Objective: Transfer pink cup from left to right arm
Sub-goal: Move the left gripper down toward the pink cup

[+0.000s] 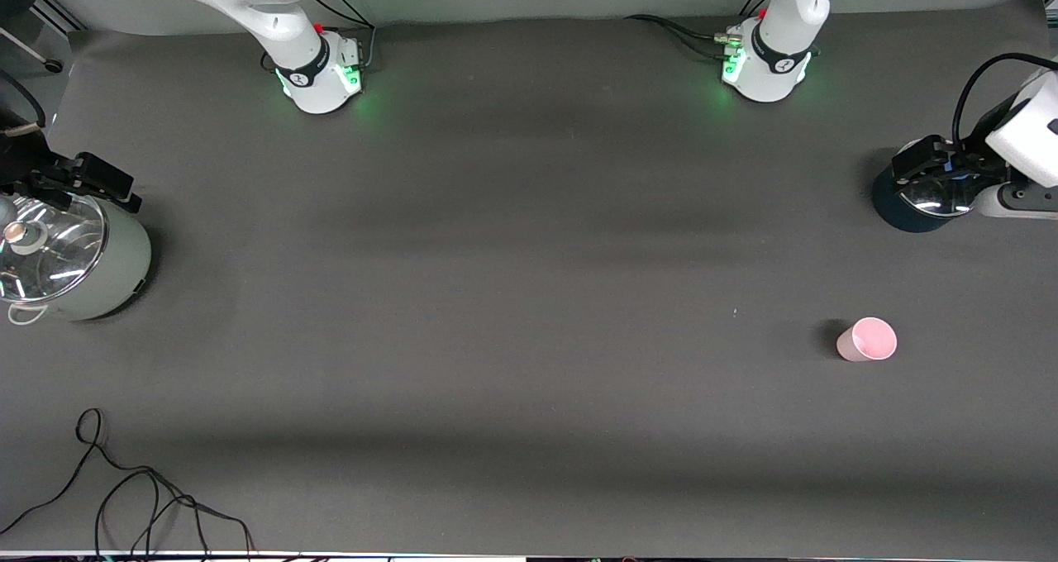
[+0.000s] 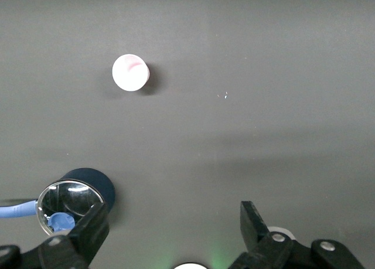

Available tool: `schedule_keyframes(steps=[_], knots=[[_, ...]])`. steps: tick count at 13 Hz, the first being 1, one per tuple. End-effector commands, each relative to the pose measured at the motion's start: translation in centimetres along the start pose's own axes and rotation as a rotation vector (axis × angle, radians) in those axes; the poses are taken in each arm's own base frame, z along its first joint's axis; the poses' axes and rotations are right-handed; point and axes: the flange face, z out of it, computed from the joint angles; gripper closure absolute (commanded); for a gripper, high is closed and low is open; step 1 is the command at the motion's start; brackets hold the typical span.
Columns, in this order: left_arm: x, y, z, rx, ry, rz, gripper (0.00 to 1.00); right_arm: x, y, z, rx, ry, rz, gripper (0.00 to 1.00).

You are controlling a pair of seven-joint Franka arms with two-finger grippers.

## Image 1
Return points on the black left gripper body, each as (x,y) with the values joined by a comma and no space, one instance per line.
(975,162)

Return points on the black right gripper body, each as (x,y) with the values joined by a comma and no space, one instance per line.
(18,163)

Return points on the pink plastic cup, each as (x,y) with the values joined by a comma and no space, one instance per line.
(872,340)

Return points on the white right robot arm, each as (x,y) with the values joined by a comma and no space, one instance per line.
(289,25)

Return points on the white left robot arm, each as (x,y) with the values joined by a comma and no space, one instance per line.
(777,50)

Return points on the glass lid blue knob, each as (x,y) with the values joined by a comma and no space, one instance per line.
(934,198)

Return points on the dark blue saucepan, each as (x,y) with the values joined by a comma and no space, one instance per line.
(897,211)

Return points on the pale green electric pot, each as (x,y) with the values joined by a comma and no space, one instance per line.
(116,273)

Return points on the glass lid white knob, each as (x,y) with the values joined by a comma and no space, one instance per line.
(66,256)

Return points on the black chair castor leg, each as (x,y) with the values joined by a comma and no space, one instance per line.
(53,65)

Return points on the dark grey table mat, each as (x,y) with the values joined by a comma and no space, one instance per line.
(529,297)

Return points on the aluminium frame profile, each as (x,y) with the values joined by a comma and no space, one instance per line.
(58,12)
(1048,4)

